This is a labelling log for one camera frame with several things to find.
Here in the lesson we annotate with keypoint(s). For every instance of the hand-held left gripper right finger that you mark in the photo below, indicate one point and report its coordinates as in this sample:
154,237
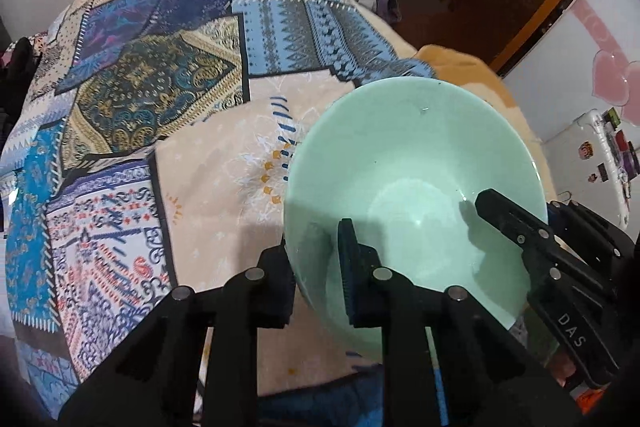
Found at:
348,269

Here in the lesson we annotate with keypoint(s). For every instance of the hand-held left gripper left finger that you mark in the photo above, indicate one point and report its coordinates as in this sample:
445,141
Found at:
277,292

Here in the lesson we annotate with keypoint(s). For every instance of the white refrigerator with magnets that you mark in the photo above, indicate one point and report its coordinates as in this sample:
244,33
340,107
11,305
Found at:
607,157

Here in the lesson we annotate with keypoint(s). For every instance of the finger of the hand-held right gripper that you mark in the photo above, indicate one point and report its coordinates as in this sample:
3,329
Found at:
590,227
507,217

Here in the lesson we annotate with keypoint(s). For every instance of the dark clothes pile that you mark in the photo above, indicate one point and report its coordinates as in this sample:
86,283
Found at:
17,67

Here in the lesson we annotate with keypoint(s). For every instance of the pink heart sticker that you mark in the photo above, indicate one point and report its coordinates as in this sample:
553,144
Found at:
615,82

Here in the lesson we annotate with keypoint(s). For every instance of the green bowl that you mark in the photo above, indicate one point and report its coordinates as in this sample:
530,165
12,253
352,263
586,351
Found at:
415,157

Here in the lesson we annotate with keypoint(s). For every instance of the patchwork printed blanket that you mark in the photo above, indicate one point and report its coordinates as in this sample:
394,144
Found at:
150,107

